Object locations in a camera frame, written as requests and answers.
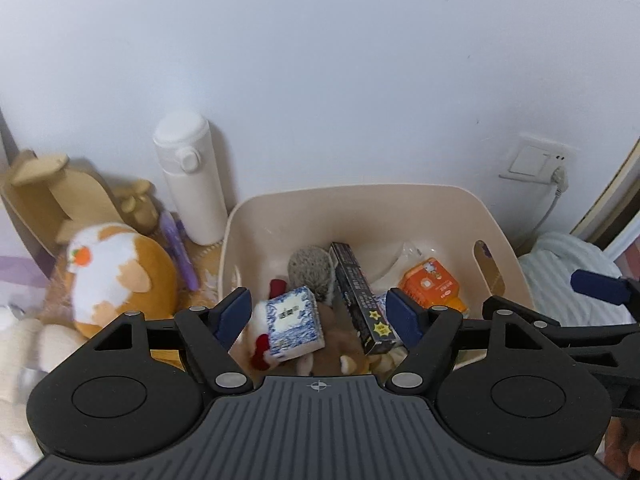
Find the white plug and cable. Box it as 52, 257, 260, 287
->
519, 167, 572, 254

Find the white fluffy blanket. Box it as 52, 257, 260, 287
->
1, 306, 86, 479

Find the white wall socket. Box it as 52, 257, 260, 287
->
499, 133, 578, 185

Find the clear plastic packet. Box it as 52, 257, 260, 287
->
370, 242, 423, 295

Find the long black box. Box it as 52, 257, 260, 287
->
329, 242, 399, 356

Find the brown plush toy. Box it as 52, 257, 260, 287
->
295, 304, 370, 376

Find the small wooden figurine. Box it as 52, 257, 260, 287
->
114, 179, 160, 235

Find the orange plastic bottle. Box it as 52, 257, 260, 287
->
399, 258, 468, 314

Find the grey furry toy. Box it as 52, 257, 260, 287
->
288, 246, 336, 307

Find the orange white plush toy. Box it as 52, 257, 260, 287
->
65, 222, 178, 338

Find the blue white tissue pack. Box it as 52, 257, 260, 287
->
266, 286, 326, 362

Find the purple pen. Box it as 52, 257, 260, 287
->
158, 210, 200, 292

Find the wooden phone stand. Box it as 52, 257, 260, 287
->
1, 150, 124, 256

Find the red white plush toy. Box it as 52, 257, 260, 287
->
236, 300, 279, 373

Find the beige plastic storage bin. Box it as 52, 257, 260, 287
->
219, 184, 535, 376

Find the white thermos bottle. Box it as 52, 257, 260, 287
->
153, 110, 228, 246

